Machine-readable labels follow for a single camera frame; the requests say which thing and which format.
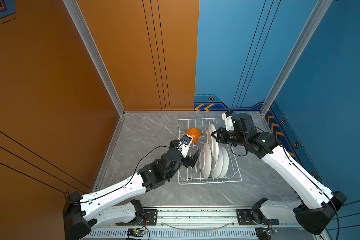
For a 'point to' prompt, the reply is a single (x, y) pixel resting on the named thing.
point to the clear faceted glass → (202, 139)
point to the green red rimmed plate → (213, 142)
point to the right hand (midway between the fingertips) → (210, 134)
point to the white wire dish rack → (200, 173)
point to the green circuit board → (135, 232)
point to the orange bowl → (195, 133)
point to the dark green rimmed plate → (216, 165)
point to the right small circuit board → (264, 233)
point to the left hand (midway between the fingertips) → (190, 144)
